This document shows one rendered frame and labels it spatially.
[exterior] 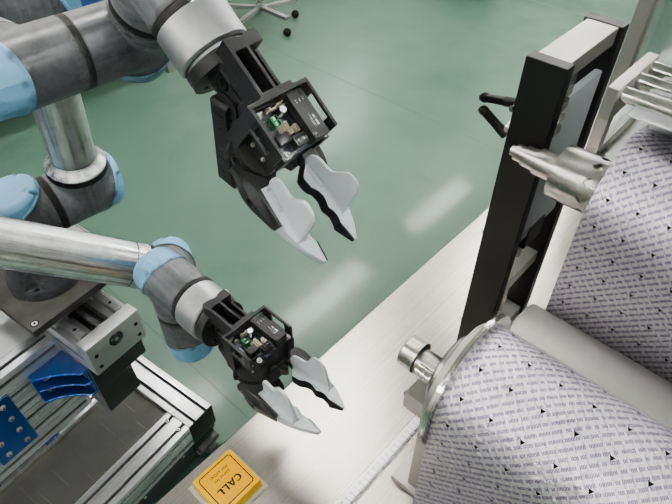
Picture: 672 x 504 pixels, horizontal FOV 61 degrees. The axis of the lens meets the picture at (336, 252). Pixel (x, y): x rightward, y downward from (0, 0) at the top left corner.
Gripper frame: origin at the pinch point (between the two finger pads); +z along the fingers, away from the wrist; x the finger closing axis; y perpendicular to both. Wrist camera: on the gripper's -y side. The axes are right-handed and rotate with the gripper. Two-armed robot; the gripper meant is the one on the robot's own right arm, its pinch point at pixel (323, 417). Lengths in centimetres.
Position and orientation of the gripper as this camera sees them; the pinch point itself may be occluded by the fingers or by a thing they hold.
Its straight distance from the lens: 73.4
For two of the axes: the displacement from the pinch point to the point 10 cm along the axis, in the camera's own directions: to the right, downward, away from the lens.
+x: 6.8, -5.2, 5.2
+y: 0.0, -7.1, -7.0
